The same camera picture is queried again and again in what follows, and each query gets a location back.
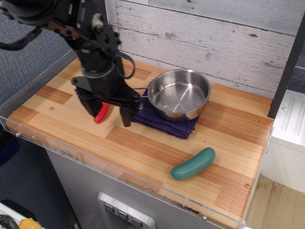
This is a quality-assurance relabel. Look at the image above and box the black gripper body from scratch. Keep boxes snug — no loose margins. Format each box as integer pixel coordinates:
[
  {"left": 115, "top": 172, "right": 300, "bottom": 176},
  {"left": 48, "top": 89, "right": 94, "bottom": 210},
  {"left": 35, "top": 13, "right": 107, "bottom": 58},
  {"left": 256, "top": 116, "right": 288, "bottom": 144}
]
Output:
[{"left": 71, "top": 64, "right": 142, "bottom": 111}]

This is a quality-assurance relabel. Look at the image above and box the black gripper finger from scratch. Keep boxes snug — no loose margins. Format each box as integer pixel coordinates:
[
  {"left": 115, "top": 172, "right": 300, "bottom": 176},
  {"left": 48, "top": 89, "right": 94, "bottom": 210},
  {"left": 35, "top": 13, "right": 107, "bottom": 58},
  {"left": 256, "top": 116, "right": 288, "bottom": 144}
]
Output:
[
  {"left": 78, "top": 94, "right": 102, "bottom": 117},
  {"left": 120, "top": 106, "right": 132, "bottom": 127}
]

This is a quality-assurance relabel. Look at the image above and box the red-handled grey fork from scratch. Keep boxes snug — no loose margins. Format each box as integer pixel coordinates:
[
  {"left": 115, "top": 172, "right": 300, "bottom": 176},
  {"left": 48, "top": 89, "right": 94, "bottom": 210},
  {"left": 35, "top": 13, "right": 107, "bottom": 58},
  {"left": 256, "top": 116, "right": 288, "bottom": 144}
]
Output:
[{"left": 94, "top": 102, "right": 110, "bottom": 124}]

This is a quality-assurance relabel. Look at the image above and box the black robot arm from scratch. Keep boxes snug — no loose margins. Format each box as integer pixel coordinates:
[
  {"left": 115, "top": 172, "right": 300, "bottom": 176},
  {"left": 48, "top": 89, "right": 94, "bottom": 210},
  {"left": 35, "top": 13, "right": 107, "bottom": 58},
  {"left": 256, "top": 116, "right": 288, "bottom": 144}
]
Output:
[{"left": 0, "top": 0, "right": 142, "bottom": 127}]

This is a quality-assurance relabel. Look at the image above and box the stainless steel pot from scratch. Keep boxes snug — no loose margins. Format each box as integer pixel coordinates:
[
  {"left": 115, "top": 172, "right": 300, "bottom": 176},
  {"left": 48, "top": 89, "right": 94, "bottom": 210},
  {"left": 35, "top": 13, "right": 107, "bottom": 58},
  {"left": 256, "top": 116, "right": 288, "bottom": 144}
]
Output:
[{"left": 136, "top": 69, "right": 212, "bottom": 122}]

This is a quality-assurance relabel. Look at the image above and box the green toy cucumber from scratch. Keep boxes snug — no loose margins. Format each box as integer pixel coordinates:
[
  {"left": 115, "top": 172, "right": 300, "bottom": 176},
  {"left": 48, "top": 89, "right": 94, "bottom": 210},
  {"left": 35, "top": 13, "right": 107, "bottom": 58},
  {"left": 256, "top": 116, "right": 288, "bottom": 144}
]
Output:
[{"left": 170, "top": 147, "right": 216, "bottom": 181}]

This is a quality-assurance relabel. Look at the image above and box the purple folded cloth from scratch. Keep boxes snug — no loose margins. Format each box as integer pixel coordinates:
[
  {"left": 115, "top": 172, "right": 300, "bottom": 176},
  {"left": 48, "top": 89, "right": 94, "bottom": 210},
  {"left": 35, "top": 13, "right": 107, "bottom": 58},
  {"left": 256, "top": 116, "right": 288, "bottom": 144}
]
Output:
[{"left": 132, "top": 81, "right": 200, "bottom": 140}]

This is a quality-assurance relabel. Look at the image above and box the silver toy appliance cabinet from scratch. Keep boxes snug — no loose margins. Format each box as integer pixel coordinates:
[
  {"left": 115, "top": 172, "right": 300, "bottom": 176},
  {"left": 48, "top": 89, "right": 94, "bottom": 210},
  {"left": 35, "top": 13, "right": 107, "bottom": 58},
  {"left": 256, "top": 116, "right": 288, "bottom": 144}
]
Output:
[{"left": 48, "top": 147, "right": 240, "bottom": 229}]

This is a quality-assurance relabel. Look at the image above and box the silver button panel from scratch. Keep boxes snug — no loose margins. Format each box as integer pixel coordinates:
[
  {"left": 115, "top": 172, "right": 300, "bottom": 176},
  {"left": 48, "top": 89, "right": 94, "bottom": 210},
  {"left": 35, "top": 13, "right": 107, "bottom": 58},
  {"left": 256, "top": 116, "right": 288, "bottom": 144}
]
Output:
[{"left": 98, "top": 192, "right": 156, "bottom": 229}]

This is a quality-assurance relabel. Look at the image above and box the white cabinet at right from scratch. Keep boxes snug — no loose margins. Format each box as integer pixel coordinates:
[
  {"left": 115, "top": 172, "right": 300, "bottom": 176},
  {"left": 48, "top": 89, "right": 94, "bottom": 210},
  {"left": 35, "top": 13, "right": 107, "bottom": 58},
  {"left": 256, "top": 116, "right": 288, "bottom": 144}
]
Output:
[{"left": 261, "top": 90, "right": 305, "bottom": 193}]

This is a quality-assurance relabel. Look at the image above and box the black braided cable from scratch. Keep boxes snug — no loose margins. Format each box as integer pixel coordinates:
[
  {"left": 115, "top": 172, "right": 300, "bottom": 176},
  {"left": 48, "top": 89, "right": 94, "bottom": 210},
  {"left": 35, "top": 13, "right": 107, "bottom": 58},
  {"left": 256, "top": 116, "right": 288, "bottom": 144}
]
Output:
[{"left": 0, "top": 27, "right": 42, "bottom": 51}]

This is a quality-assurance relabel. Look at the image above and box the dark grey right post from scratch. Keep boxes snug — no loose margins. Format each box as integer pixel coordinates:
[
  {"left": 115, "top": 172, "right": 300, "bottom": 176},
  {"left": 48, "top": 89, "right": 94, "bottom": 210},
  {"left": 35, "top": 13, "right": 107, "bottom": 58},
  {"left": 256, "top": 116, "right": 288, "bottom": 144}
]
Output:
[{"left": 268, "top": 14, "right": 305, "bottom": 119}]

